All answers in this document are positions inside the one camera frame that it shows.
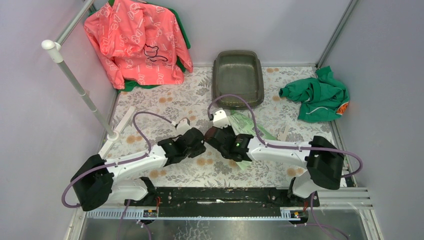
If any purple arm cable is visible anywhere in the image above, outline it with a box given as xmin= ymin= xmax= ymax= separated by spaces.
xmin=61 ymin=111 xmax=178 ymax=240
xmin=206 ymin=94 xmax=364 ymax=240

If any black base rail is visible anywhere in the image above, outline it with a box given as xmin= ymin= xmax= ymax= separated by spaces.
xmin=124 ymin=187 xmax=320 ymax=219

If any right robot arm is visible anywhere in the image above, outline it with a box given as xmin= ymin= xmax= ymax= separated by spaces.
xmin=204 ymin=127 xmax=345 ymax=206

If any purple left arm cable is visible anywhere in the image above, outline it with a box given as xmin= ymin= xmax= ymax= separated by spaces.
xmin=61 ymin=111 xmax=178 ymax=240

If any grey plastic litter box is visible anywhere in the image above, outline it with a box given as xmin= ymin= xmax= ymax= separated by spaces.
xmin=211 ymin=50 xmax=265 ymax=108

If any white clothes rack pole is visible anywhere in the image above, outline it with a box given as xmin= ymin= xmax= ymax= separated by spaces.
xmin=41 ymin=39 xmax=136 ymax=158

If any green cat litter bag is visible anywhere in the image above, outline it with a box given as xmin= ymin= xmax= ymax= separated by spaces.
xmin=228 ymin=110 xmax=277 ymax=171

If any pink hooded jacket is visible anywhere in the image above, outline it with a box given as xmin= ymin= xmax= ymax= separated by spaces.
xmin=83 ymin=0 xmax=194 ymax=90

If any crumpled green garment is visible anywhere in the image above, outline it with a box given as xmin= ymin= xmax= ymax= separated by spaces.
xmin=278 ymin=66 xmax=350 ymax=123

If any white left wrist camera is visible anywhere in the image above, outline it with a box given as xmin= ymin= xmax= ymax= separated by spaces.
xmin=175 ymin=118 xmax=192 ymax=135

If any beige bag sealing clip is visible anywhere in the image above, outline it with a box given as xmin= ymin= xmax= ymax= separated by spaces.
xmin=277 ymin=125 xmax=290 ymax=142

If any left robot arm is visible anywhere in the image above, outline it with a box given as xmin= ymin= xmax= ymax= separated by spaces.
xmin=70 ymin=127 xmax=206 ymax=212

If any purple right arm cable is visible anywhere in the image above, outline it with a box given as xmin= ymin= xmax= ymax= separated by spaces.
xmin=206 ymin=94 xmax=364 ymax=240

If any floral patterned mat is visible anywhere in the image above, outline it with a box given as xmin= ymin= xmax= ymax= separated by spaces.
xmin=107 ymin=66 xmax=334 ymax=188

